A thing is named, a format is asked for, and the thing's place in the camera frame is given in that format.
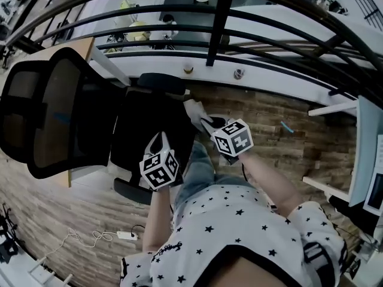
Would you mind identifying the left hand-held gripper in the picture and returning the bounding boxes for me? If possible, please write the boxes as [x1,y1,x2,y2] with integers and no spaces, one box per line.
[138,130,184,193]

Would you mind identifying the white cable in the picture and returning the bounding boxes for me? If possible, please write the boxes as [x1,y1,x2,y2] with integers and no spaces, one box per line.
[38,228,119,260]

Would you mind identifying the white rack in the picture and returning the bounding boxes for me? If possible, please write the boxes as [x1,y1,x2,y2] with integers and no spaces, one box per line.
[28,255,74,287]

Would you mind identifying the white power strip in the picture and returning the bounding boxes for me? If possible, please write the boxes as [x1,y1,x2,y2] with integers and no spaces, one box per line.
[116,230,139,241]

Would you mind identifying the black equipment stand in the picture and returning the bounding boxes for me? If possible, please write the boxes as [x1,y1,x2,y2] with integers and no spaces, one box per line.
[0,203,19,265]

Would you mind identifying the light blue jeans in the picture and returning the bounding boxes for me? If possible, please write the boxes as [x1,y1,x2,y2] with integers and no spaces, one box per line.
[173,141,259,212]

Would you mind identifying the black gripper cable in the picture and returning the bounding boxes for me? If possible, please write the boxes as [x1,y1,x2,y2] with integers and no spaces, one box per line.
[241,162,256,185]

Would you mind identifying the black metal railing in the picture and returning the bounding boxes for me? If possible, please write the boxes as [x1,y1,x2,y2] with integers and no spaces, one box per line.
[0,0,383,102]

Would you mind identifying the white framed monitor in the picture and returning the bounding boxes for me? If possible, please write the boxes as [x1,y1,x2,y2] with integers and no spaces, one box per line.
[362,130,383,216]

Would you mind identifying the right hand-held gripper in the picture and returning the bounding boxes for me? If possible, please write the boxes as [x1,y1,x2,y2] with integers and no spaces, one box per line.
[199,115,255,166]

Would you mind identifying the person's left forearm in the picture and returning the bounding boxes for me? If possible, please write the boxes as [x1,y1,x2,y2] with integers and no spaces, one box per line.
[142,187,175,254]

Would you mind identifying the white star-print shirt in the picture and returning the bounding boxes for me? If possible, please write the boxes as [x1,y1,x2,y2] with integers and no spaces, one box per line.
[119,182,349,287]

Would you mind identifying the wooden staircase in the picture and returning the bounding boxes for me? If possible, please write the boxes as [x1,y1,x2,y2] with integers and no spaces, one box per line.
[235,39,318,59]

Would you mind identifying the yellow-green chair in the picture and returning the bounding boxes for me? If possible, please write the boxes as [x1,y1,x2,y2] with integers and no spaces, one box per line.
[128,20,151,38]
[119,0,139,12]

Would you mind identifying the white desk with pale top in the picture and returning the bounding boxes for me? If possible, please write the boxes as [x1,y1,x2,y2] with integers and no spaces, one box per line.
[302,95,383,215]

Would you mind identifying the person's right forearm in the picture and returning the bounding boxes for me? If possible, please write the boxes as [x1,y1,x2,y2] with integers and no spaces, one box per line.
[239,152,303,218]

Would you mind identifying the black mesh office chair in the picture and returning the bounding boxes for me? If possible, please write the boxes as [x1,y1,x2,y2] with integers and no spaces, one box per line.
[0,47,199,206]

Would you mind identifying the white cloth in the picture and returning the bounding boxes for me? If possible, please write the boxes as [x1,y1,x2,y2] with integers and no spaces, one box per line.
[183,98,211,130]

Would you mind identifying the wooden table with white legs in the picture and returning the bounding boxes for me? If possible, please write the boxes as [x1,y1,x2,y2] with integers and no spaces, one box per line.
[17,36,132,191]

